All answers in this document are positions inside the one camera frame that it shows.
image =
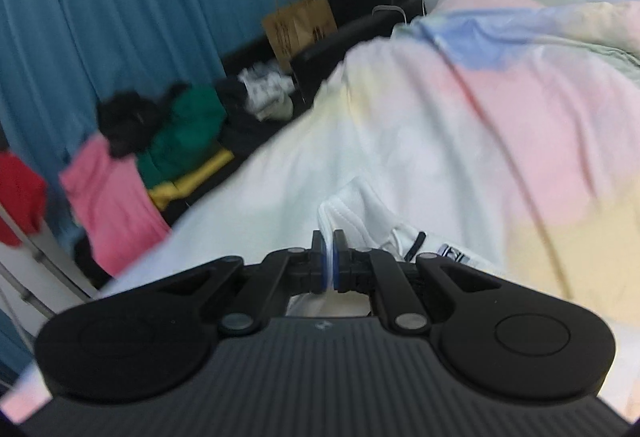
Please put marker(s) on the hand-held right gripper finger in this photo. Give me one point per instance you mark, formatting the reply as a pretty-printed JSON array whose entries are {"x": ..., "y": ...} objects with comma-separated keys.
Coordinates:
[
  {"x": 326, "y": 269},
  {"x": 337, "y": 269}
]

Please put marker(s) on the pink garment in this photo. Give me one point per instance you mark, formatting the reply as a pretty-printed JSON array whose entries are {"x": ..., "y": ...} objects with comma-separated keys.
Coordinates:
[{"x": 112, "y": 202}]

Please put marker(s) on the red garment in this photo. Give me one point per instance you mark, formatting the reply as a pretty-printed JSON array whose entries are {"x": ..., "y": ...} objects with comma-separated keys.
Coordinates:
[{"x": 17, "y": 197}]

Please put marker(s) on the white patterned cloth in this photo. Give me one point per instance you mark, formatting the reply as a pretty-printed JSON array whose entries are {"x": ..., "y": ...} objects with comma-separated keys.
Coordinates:
[{"x": 265, "y": 89}]

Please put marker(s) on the white garment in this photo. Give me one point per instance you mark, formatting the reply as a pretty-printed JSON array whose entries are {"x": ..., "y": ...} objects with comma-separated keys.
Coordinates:
[{"x": 370, "y": 222}]

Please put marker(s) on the brown paper bag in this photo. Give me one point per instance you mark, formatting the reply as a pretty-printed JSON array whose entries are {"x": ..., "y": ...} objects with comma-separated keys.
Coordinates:
[{"x": 299, "y": 28}]

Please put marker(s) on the black garment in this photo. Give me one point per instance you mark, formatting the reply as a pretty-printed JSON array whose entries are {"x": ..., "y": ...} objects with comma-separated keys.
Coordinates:
[{"x": 130, "y": 119}]

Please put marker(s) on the yellow garment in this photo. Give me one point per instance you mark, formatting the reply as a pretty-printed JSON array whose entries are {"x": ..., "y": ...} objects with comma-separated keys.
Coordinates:
[{"x": 192, "y": 177}]

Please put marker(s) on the blue curtain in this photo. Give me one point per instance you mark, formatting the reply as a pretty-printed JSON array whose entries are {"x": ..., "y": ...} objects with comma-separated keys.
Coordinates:
[{"x": 125, "y": 7}]

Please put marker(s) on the pastel multicolour blanket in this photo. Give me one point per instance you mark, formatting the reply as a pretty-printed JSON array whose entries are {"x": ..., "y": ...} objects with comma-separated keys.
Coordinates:
[{"x": 450, "y": 117}]

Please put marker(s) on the black sofa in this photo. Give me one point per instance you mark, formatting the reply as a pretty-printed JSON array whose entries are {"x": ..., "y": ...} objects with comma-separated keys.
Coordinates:
[{"x": 345, "y": 17}]

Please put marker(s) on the green garment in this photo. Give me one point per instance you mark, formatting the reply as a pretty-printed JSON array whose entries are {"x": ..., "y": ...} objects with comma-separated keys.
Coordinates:
[{"x": 182, "y": 137}]

